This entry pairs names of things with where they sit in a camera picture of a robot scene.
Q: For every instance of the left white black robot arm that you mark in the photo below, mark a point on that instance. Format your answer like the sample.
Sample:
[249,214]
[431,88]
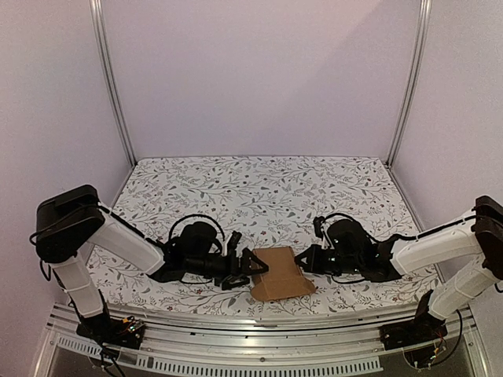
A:
[67,222]

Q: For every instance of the brown cardboard box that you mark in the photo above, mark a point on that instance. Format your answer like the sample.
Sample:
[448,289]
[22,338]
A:
[283,280]

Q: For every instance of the right aluminium frame post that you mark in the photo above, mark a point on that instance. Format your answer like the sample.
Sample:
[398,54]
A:
[411,83]

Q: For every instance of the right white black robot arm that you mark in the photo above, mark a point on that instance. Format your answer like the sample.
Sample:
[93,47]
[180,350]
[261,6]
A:
[347,248]

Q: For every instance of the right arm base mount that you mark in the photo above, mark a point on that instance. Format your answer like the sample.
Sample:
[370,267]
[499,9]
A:
[425,338]

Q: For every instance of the left aluminium frame post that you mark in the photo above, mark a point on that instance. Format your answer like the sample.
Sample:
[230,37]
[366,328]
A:
[98,21]

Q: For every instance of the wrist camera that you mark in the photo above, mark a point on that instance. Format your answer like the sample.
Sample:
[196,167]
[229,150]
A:
[231,243]
[319,231]

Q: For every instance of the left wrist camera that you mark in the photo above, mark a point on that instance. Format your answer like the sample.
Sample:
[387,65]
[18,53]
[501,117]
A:
[231,243]

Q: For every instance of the aluminium front rail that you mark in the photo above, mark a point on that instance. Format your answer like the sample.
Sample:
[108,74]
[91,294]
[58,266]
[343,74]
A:
[336,344]

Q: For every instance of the aluminium frame post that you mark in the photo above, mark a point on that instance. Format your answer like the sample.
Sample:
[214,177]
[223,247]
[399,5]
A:
[411,83]
[98,21]

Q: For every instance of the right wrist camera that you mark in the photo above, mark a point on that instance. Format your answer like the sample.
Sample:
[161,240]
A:
[319,231]

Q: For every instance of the floral patterned table mat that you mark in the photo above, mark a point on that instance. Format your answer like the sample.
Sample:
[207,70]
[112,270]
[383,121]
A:
[272,202]

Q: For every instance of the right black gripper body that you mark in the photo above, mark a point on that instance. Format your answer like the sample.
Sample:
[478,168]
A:
[321,261]

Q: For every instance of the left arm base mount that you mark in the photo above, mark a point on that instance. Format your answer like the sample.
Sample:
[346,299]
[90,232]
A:
[127,332]

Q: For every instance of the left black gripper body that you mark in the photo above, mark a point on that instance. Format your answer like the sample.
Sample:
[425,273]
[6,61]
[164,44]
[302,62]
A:
[221,270]

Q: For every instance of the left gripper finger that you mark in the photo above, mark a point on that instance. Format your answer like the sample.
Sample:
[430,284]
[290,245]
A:
[251,264]
[231,281]

